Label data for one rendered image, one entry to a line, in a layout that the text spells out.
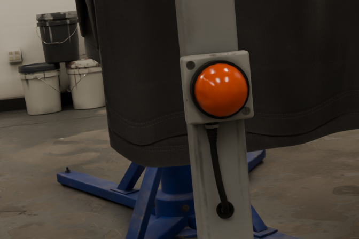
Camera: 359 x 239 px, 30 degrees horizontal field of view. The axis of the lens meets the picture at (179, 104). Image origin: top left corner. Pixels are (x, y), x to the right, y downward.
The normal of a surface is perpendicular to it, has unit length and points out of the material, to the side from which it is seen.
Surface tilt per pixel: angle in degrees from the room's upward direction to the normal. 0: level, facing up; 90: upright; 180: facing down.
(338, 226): 0
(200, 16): 90
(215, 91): 80
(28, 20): 90
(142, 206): 43
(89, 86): 93
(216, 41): 90
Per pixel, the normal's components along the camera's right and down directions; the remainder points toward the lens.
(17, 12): 0.11, 0.14
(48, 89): 0.52, 0.14
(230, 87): 0.26, -0.05
